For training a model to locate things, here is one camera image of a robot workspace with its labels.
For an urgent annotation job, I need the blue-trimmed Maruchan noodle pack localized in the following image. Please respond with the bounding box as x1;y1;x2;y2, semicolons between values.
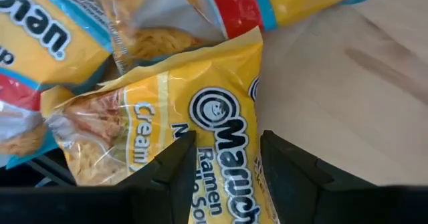
0;0;114;170
78;0;375;73

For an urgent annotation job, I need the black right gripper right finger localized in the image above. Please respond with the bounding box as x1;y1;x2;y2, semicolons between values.
260;130;428;224

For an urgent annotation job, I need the yellow Maruchan noodle pack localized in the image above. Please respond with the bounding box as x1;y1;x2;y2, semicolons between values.
39;26;280;224

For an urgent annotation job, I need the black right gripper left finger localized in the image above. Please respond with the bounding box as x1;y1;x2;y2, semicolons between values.
0;130;198;224

